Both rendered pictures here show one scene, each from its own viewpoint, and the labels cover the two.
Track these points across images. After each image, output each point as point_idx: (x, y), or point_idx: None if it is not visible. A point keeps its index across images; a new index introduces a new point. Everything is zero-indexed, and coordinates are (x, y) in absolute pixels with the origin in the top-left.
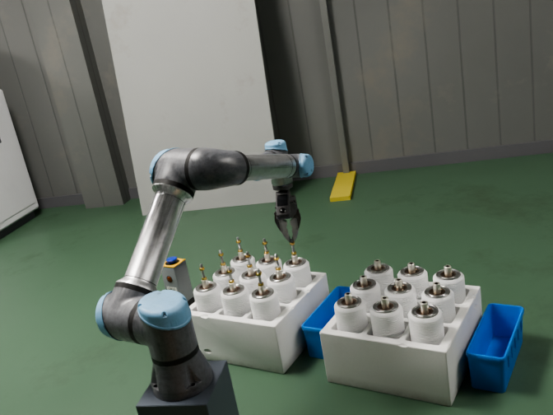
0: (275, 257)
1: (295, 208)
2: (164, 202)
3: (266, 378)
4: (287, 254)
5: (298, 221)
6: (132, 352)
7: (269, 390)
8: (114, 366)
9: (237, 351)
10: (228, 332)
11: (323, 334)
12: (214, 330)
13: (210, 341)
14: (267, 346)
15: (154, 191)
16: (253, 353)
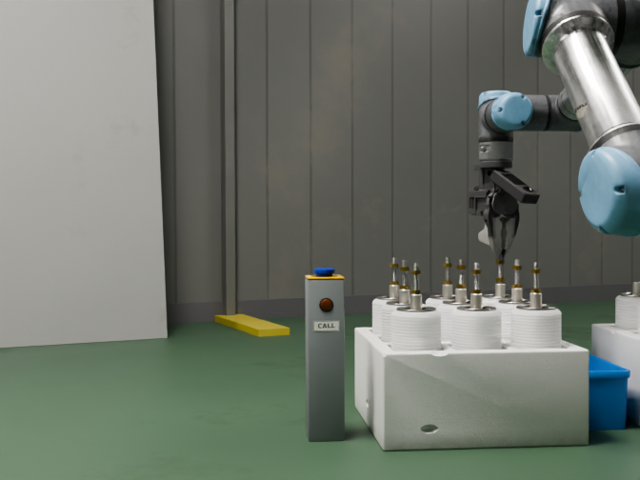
0: (516, 265)
1: (516, 201)
2: (605, 42)
3: (570, 450)
4: (305, 370)
5: (515, 225)
6: (241, 461)
7: (606, 458)
8: (241, 476)
9: (499, 415)
10: (489, 377)
11: None
12: (456, 379)
13: (441, 405)
14: (568, 391)
15: (567, 31)
16: (534, 413)
